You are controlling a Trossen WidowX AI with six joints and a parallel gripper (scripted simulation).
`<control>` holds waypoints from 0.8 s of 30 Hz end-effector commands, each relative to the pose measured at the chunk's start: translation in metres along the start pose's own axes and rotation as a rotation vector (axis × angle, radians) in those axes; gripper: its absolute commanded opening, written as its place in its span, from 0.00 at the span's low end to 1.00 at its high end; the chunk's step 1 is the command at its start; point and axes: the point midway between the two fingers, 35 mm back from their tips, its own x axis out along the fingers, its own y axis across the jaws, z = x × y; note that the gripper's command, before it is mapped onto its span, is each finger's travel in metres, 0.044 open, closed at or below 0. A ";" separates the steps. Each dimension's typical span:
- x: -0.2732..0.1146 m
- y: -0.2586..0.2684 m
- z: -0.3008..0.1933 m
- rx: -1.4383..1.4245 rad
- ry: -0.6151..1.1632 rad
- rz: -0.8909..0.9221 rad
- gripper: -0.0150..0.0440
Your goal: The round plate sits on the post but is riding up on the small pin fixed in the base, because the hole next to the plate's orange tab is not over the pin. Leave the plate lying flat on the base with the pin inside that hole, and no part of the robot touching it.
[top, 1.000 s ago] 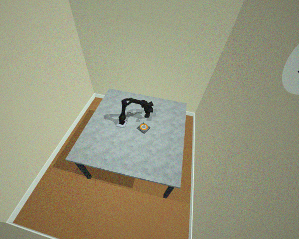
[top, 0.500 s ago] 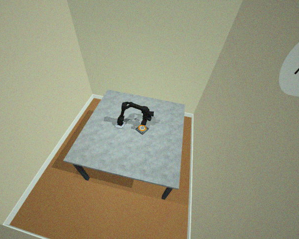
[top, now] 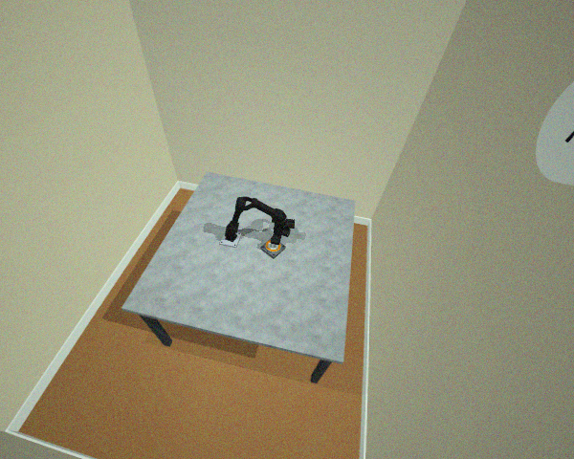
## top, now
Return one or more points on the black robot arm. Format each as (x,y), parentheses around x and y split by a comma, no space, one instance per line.
(278,217)

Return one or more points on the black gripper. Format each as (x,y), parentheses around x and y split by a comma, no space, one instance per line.
(276,238)

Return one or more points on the orange round plate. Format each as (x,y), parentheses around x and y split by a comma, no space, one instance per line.
(268,244)

